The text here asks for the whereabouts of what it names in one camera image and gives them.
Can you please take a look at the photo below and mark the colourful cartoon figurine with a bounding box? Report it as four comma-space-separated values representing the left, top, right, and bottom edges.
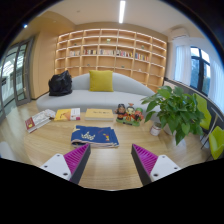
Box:
115, 102, 145, 128

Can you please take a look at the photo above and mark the plain yellow book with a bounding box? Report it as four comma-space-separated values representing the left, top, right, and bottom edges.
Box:
84, 108, 115, 122

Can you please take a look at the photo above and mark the white air conditioner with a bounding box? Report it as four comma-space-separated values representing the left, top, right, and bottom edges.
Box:
168, 28, 190, 41

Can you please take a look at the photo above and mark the white sheer curtain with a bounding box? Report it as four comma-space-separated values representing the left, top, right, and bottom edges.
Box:
173, 44, 193, 86

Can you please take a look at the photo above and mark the red and white book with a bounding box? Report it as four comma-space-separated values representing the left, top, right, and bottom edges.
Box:
24, 110, 52, 134

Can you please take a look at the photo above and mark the light grey sofa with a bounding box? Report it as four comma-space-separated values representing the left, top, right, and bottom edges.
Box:
35, 72, 158, 113

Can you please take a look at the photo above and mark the green potted plant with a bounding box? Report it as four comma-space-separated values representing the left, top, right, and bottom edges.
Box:
140, 85, 206, 146

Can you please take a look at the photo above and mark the green chair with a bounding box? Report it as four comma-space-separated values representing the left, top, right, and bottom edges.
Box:
193, 93, 213, 132
208, 125, 224, 161

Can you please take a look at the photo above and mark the yellow cushion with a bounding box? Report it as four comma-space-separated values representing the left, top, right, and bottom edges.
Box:
88, 69, 115, 93

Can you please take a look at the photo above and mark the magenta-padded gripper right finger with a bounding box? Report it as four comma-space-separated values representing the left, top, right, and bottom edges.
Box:
130, 143, 183, 186

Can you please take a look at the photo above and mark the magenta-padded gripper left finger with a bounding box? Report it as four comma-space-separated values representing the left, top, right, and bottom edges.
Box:
39, 143, 92, 185

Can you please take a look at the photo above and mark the yellow and white book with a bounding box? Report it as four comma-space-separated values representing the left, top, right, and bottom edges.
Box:
53, 107, 82, 122

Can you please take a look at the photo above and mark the long ceiling light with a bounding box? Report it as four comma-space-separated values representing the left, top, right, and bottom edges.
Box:
118, 0, 127, 24

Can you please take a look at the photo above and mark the white spotted pouch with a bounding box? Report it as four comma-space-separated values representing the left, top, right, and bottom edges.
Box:
44, 108, 57, 120

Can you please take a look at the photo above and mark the blue patterned towel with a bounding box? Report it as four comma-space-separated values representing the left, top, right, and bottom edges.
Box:
70, 124, 120, 149

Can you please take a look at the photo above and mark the wooden wall shelf unit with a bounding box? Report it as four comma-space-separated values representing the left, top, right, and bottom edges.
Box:
54, 28, 168, 94

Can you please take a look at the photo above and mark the black bag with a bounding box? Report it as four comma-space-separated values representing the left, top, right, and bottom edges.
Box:
48, 69, 74, 97

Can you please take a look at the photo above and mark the grey framed glass door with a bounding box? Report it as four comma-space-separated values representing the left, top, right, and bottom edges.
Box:
0, 36, 34, 121

